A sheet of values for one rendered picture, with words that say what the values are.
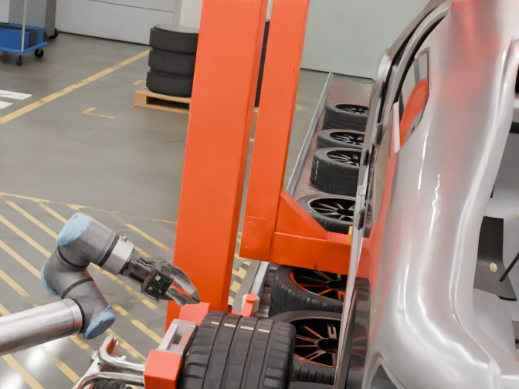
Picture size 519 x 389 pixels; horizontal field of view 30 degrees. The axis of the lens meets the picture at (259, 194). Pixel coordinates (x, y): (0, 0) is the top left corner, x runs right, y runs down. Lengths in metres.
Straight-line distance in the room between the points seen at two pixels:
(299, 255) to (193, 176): 2.12
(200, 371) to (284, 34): 2.56
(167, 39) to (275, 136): 6.15
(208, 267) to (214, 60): 0.59
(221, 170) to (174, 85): 8.07
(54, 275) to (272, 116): 2.38
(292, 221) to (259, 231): 0.17
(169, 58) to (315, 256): 6.20
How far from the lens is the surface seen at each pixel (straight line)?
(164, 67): 10.73
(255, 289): 4.80
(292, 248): 4.77
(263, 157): 4.66
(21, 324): 2.24
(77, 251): 2.35
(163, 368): 2.23
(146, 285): 2.36
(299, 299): 4.50
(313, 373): 3.79
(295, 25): 4.55
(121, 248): 2.34
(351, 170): 7.07
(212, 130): 2.67
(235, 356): 2.28
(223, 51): 2.63
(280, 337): 2.36
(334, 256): 4.76
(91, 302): 2.35
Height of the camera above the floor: 2.13
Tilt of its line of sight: 16 degrees down
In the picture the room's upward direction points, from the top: 8 degrees clockwise
